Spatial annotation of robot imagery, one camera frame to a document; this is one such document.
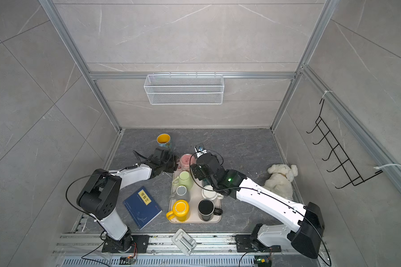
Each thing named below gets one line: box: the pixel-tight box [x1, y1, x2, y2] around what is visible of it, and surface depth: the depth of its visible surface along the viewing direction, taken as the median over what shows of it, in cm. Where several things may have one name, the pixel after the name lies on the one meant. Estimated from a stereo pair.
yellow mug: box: [165, 199, 190, 222], surface depth 76 cm
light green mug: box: [171, 170, 194, 190], surface depth 87 cm
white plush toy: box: [262, 164, 298, 201], surface depth 89 cm
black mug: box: [197, 198, 224, 222], surface depth 77 cm
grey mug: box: [168, 185, 192, 203], surface depth 82 cm
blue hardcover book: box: [122, 185, 163, 230], surface depth 85 cm
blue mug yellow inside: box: [156, 132, 171, 148], surface depth 103 cm
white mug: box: [201, 184, 224, 201], surface depth 82 cm
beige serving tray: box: [165, 168, 225, 224], surface depth 81 cm
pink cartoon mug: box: [176, 153, 196, 171], surface depth 92 cm
